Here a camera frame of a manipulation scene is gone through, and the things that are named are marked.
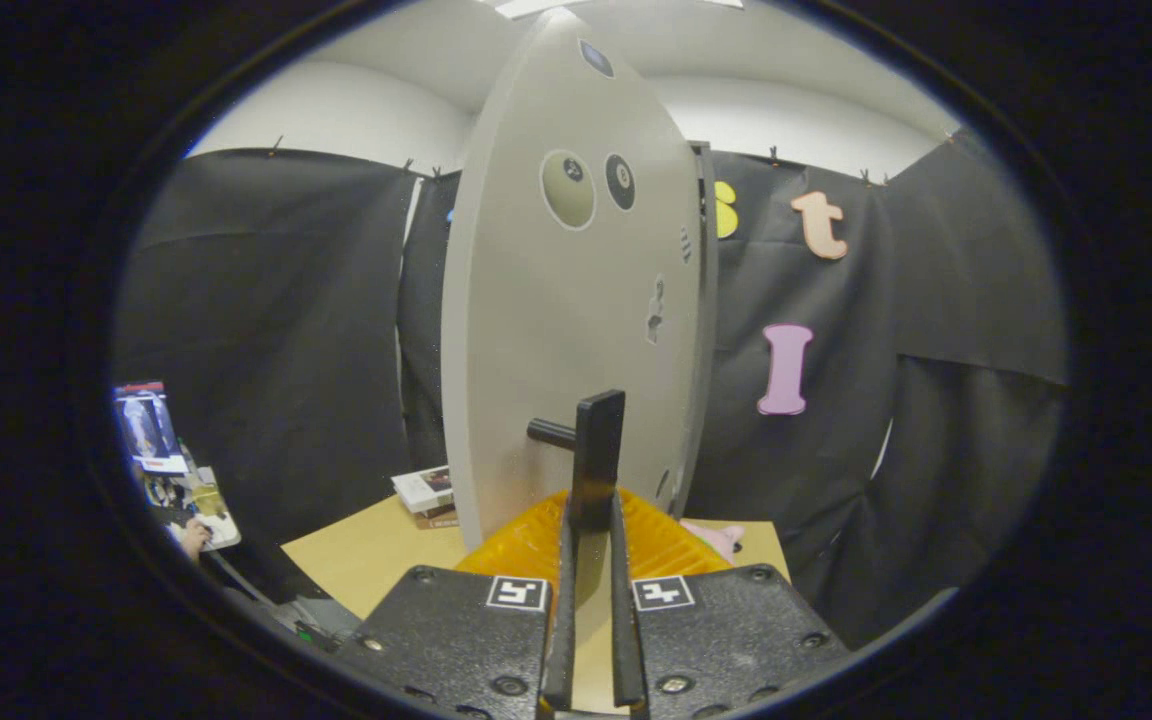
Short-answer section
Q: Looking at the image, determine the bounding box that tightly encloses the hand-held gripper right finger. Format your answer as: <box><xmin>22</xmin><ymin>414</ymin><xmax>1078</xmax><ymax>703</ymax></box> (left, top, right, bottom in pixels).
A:
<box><xmin>609</xmin><ymin>487</ymin><xmax>852</xmax><ymax>720</ymax></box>

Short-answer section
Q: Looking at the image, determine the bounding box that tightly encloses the white shoe cabinet door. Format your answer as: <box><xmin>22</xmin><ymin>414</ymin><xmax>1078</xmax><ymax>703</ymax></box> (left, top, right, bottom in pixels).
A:
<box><xmin>439</xmin><ymin>8</ymin><xmax>707</xmax><ymax>551</ymax></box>

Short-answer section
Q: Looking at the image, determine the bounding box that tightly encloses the blue printed poster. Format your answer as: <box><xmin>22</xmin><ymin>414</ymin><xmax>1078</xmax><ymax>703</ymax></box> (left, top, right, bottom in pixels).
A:
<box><xmin>114</xmin><ymin>380</ymin><xmax>189</xmax><ymax>476</ymax></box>

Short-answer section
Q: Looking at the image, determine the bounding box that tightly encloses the cluttered white table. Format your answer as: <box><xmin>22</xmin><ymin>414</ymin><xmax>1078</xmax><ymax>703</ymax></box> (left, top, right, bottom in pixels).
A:
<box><xmin>141</xmin><ymin>465</ymin><xmax>242</xmax><ymax>553</ymax></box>

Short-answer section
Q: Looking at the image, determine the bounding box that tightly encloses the white book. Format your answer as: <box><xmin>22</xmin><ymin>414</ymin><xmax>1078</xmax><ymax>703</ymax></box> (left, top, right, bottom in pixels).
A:
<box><xmin>391</xmin><ymin>465</ymin><xmax>455</xmax><ymax>513</ymax></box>

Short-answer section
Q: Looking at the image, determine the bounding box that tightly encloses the black door handle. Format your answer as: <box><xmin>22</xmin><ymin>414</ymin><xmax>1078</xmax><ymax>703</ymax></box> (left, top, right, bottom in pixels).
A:
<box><xmin>526</xmin><ymin>390</ymin><xmax>629</xmax><ymax>536</ymax></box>

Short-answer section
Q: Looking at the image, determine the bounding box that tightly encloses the black backdrop cloth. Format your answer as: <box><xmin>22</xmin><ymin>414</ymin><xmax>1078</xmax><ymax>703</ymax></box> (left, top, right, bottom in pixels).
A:
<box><xmin>114</xmin><ymin>125</ymin><xmax>1072</xmax><ymax>651</ymax></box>

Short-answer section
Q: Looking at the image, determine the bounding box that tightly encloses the long ceiling light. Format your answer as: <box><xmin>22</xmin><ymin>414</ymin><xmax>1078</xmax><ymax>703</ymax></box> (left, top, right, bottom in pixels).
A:
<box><xmin>494</xmin><ymin>0</ymin><xmax>745</xmax><ymax>21</ymax></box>

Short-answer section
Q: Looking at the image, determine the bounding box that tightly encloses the green and pink plush toy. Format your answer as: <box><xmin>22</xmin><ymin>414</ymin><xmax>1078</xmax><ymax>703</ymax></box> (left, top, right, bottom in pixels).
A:
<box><xmin>678</xmin><ymin>518</ymin><xmax>747</xmax><ymax>566</ymax></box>

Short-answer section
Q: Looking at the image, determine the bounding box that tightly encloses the grey shoe cabinet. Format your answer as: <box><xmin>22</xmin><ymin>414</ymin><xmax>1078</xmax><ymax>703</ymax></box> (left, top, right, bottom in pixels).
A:
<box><xmin>681</xmin><ymin>140</ymin><xmax>722</xmax><ymax>521</ymax></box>

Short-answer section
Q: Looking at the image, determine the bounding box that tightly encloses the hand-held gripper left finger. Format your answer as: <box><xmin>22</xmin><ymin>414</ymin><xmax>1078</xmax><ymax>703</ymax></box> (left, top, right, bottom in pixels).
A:
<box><xmin>334</xmin><ymin>488</ymin><xmax>579</xmax><ymax>720</ymax></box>

